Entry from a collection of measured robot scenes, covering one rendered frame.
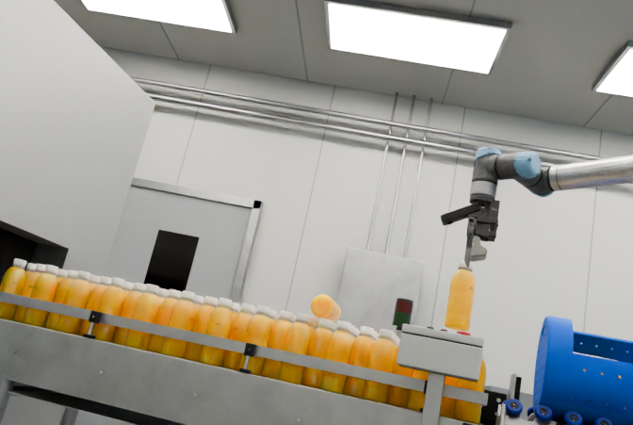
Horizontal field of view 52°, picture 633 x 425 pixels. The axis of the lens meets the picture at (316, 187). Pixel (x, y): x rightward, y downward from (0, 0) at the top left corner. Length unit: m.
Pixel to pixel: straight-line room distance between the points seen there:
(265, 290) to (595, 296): 2.61
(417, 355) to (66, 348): 1.04
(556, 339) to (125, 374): 1.20
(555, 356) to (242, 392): 0.84
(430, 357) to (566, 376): 0.40
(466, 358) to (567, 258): 3.94
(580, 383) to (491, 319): 3.47
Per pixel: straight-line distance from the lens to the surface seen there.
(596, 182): 1.95
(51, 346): 2.13
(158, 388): 1.95
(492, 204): 1.93
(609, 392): 1.89
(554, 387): 1.88
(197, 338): 1.93
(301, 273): 5.27
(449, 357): 1.65
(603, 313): 5.56
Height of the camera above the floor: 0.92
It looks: 16 degrees up
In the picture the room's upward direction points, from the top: 12 degrees clockwise
